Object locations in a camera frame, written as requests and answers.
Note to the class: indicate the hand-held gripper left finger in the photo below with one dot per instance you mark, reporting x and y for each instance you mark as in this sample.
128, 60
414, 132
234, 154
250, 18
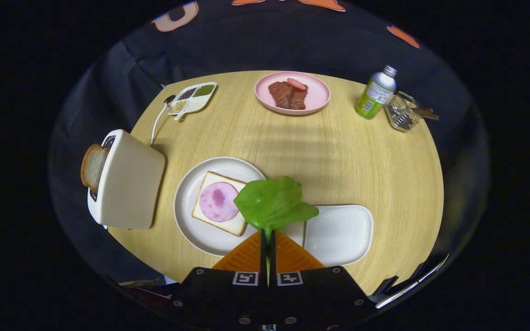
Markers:
228, 294

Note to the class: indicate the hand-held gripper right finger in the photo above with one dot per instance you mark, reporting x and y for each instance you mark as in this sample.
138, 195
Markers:
311, 294

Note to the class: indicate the green lettuce leaf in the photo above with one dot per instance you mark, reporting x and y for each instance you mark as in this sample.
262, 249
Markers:
269, 202

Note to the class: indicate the toasted bread slice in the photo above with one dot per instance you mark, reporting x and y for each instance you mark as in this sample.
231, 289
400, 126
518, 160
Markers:
94, 168

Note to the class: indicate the white rectangular plate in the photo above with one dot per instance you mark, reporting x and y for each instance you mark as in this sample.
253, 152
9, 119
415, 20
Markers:
338, 234

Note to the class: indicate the white bread slice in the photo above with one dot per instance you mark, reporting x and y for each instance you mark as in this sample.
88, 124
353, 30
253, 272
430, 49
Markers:
236, 226

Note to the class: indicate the round white plate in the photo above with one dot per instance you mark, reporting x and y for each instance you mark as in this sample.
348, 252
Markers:
191, 230

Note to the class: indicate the pink ham slice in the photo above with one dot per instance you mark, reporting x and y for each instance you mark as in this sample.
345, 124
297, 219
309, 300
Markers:
219, 202

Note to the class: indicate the white toaster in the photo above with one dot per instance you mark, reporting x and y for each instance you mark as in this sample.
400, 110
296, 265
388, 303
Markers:
129, 184

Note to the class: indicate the white divided dish with beans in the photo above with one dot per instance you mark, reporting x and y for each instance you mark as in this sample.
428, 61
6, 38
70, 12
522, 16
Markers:
196, 104

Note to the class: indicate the pink plate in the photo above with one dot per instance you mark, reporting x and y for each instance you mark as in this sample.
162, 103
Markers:
320, 97

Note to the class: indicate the brown meat slices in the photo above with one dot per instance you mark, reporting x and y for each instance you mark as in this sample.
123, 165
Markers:
285, 95

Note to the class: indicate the green label metal bottle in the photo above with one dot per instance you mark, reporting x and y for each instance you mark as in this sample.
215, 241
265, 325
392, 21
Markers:
375, 94

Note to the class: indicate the red sausage slice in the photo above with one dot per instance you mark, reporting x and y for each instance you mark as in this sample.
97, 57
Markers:
296, 84

